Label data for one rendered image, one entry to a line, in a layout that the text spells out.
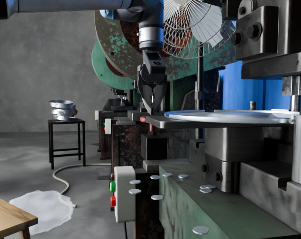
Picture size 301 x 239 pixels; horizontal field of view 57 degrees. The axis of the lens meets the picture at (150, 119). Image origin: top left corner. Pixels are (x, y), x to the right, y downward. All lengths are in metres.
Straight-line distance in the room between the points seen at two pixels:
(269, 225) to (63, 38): 7.02
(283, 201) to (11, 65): 7.16
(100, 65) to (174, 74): 1.80
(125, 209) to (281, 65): 0.49
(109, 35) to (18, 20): 5.76
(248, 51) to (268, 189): 0.26
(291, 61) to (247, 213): 0.26
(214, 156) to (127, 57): 1.38
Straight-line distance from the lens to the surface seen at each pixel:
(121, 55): 1.83
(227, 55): 2.01
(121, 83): 3.56
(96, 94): 7.09
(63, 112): 3.38
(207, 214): 0.44
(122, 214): 0.75
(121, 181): 0.73
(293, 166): 0.42
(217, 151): 0.53
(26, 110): 7.27
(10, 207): 1.43
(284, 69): 0.54
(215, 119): 0.42
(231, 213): 0.45
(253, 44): 0.56
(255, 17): 0.56
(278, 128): 0.59
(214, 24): 1.35
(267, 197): 0.46
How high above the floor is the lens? 0.82
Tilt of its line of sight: 4 degrees down
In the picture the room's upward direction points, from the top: straight up
